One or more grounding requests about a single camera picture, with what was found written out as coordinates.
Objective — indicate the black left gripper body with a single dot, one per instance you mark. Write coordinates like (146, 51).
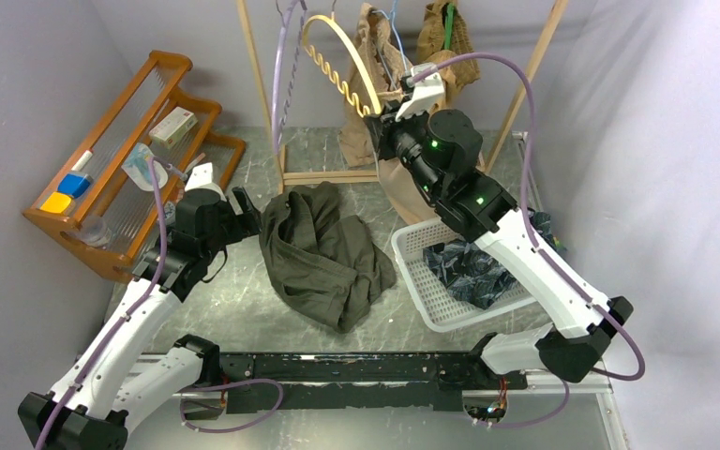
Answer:
(232, 228)

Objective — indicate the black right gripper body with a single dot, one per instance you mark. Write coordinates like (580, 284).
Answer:
(396, 135)

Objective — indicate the olive green shorts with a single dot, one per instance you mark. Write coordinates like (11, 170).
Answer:
(322, 264)

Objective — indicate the dark shark print shorts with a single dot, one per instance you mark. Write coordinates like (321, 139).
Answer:
(469, 274)

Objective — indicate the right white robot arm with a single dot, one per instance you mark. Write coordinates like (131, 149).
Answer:
(439, 150)

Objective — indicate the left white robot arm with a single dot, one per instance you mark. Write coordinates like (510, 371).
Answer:
(124, 335)

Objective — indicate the tan brown shorts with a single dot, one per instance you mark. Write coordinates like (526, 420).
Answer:
(429, 50)

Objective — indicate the green hanger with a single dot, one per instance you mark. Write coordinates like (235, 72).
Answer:
(448, 12)

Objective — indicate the white pen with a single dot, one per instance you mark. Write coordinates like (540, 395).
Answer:
(194, 162)

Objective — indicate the white blue packaged item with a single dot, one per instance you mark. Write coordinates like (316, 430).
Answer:
(138, 166)

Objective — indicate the orange wooden shelf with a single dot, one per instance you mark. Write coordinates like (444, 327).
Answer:
(100, 205)

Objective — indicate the white red box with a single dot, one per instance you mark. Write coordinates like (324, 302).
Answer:
(170, 130)

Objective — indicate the clear plastic cup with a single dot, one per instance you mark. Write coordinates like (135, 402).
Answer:
(95, 232)

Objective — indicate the blue sponge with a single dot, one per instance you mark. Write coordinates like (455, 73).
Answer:
(75, 184)

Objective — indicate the white tube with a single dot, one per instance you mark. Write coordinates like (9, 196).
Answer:
(83, 159)

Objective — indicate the yellow sponge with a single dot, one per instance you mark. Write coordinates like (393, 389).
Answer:
(58, 203)

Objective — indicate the white plastic laundry basket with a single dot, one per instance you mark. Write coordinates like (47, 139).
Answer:
(439, 310)

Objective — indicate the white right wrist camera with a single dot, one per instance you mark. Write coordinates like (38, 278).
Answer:
(425, 88)

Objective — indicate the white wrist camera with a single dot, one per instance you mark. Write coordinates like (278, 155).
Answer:
(425, 88)
(203, 177)

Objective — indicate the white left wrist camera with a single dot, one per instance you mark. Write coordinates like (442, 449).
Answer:
(203, 177)

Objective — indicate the blue wire hanger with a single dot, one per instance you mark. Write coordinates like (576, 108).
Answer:
(390, 16)

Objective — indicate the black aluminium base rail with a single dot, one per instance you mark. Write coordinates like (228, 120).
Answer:
(265, 382)

